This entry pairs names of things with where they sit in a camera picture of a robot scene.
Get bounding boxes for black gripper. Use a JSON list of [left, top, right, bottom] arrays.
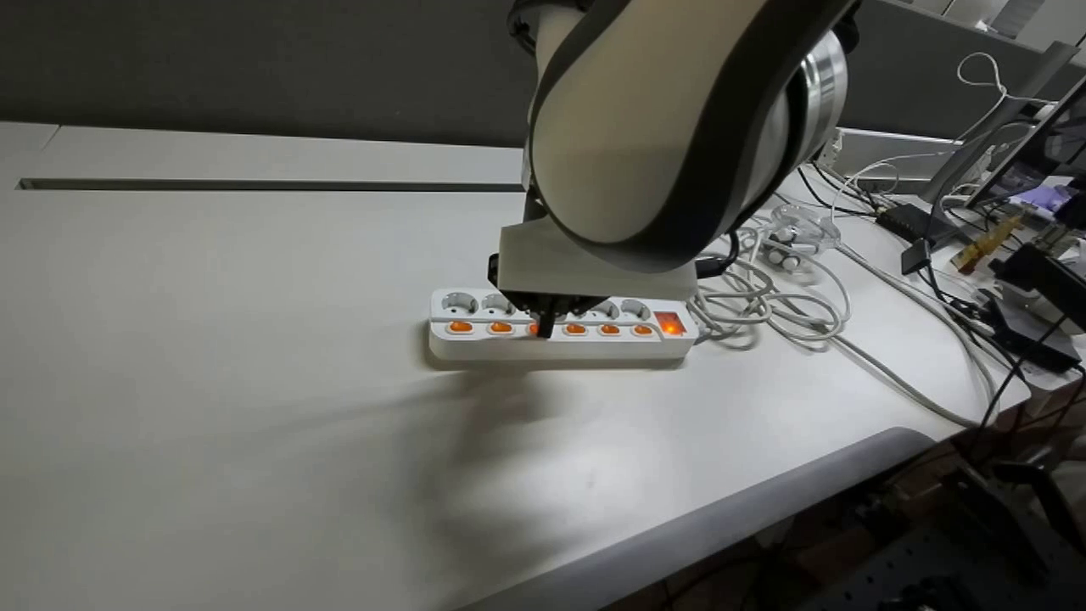
[[485, 253, 617, 344]]

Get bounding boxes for white power strip orange switches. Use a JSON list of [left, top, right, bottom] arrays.
[[424, 285, 702, 372]]

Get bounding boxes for grey partition panel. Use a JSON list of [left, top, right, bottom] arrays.
[[0, 0, 540, 150]]

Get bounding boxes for dark partition panel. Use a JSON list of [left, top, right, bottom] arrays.
[[840, 0, 1086, 143]]

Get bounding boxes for yellow tool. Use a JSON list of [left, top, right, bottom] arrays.
[[947, 212, 1024, 278]]

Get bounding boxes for flat black object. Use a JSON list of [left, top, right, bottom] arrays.
[[973, 285, 1086, 378]]

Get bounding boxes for black device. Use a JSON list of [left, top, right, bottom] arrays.
[[996, 242, 1086, 334]]

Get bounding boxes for purple item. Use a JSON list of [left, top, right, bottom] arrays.
[[1008, 177, 1079, 220]]

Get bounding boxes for white power strip cable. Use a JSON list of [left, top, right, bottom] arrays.
[[687, 194, 857, 357]]

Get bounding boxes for long grey cable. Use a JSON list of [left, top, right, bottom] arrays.
[[827, 236, 1006, 436]]

